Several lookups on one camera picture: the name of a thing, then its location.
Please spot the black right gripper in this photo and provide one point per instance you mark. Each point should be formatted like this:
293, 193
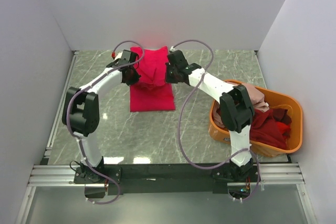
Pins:
168, 79

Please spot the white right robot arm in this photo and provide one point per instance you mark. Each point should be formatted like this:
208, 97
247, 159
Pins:
236, 111

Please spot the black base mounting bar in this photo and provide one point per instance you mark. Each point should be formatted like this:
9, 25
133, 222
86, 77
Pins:
166, 178

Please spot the dark red shirt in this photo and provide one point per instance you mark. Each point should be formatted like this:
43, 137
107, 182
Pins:
264, 129

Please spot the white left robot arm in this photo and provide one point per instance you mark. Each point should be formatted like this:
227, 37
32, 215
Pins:
81, 109

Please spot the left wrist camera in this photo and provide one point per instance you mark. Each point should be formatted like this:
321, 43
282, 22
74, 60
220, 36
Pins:
116, 55

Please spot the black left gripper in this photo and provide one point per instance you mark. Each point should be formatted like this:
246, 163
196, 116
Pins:
135, 80

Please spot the bright red t-shirt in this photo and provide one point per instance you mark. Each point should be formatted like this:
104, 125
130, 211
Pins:
151, 92

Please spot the beige pink shirt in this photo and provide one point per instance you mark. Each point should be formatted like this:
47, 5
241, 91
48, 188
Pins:
257, 98

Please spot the orange plastic laundry basket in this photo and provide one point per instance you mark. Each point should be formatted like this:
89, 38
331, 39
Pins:
294, 142

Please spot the orange red garment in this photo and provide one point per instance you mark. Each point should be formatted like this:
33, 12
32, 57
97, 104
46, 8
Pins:
284, 129

